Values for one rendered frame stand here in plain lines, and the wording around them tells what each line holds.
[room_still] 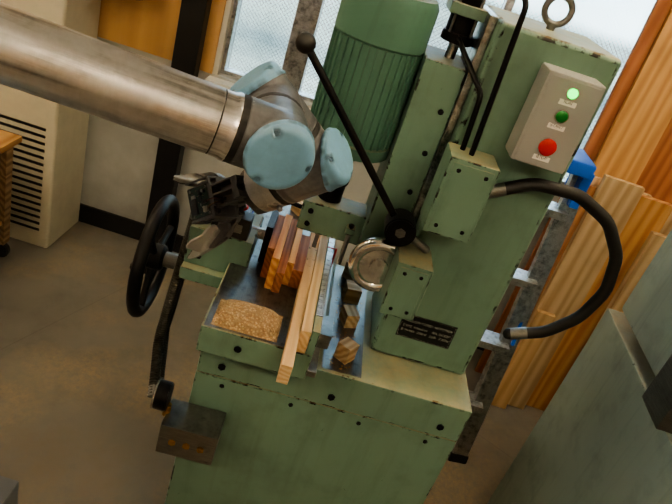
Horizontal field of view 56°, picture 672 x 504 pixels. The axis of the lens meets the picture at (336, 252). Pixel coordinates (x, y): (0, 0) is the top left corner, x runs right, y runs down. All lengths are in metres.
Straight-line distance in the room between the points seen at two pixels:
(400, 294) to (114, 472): 1.17
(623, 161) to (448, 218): 1.50
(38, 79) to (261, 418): 0.88
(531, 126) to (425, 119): 0.20
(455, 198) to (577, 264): 1.47
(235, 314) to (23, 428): 1.15
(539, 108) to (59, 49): 0.74
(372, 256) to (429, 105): 0.31
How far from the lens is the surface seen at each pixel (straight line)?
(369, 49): 1.17
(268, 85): 0.91
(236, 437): 1.48
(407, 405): 1.37
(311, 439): 1.45
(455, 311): 1.36
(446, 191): 1.14
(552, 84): 1.13
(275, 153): 0.79
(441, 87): 1.21
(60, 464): 2.11
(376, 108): 1.20
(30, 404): 2.27
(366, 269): 1.27
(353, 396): 1.36
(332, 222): 1.34
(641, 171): 2.63
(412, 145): 1.23
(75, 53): 0.79
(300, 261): 1.35
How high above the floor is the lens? 1.63
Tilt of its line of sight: 29 degrees down
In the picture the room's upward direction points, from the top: 19 degrees clockwise
